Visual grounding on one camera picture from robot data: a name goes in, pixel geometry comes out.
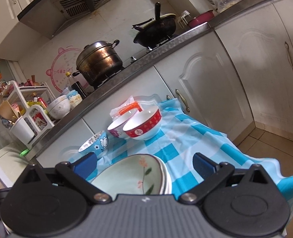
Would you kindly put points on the metal utensil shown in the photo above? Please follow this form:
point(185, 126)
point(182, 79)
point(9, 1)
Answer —
point(5, 124)

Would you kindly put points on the red and white bowl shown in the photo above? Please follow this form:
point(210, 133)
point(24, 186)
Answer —
point(141, 131)

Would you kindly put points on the steel kitchen countertop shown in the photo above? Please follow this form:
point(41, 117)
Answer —
point(186, 39)

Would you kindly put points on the wooden spoon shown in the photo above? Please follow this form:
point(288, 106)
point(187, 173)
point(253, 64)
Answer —
point(6, 110)

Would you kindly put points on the green flower plate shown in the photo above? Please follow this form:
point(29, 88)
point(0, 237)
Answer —
point(126, 176)

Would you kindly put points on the white upper cabinet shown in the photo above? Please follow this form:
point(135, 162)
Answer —
point(5, 17)

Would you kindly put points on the white patterned bowl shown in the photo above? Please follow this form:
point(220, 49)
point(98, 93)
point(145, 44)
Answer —
point(59, 101)
point(59, 112)

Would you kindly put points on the blue cartoon bowl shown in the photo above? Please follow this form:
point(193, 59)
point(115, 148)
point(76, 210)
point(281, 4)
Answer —
point(99, 143)

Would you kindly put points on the white plastic holder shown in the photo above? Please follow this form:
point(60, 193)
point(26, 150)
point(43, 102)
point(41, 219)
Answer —
point(183, 18)

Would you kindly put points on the red printed packet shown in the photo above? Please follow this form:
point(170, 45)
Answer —
point(41, 122)

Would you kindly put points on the dark sauce bottle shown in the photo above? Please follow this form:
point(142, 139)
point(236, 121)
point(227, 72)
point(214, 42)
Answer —
point(78, 89)

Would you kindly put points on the range hood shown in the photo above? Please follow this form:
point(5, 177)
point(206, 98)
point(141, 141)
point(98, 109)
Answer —
point(49, 12)

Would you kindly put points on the green clip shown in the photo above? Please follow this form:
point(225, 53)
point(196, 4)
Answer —
point(24, 153)

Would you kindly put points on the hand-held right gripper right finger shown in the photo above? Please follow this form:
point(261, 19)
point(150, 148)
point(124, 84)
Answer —
point(204, 166)

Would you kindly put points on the blue yellow printed cup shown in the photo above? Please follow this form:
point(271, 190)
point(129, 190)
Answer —
point(74, 99)

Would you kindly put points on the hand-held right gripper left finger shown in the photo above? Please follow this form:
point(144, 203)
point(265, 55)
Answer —
point(85, 164)

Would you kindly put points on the clear plastic cup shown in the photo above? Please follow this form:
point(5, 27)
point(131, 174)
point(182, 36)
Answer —
point(65, 91)

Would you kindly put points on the orange packet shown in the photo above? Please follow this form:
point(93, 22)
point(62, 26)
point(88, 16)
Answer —
point(129, 107)

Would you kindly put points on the blue checked tablecloth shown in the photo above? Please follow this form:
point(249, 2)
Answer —
point(198, 138)

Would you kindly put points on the steel steamer pot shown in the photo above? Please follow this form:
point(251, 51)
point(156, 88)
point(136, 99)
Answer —
point(99, 64)

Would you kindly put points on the white bowl purple flower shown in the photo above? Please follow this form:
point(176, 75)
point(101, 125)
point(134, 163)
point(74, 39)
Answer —
point(115, 132)

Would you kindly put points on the pink round wall sticker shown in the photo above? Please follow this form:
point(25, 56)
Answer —
point(62, 67)

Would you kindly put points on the white dish rack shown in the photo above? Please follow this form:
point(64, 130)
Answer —
point(33, 107)

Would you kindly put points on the red pan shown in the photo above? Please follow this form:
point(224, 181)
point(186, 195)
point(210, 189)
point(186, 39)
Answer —
point(201, 19)

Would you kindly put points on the gas stove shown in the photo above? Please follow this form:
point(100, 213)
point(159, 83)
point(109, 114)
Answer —
point(136, 55)

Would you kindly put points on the white utensil holder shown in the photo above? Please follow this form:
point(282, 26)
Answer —
point(22, 130)

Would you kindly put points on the black wok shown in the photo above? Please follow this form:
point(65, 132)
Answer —
point(154, 33)

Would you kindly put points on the white plastic bag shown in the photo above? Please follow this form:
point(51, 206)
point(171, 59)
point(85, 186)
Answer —
point(116, 114)

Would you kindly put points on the white plate grey flower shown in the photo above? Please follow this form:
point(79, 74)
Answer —
point(171, 187)
point(165, 181)

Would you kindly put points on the yellow bottle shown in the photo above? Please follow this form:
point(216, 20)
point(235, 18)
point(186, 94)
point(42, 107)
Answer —
point(33, 103)

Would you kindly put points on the white cabinet door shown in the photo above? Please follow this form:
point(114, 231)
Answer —
point(141, 84)
point(260, 67)
point(211, 84)
point(52, 148)

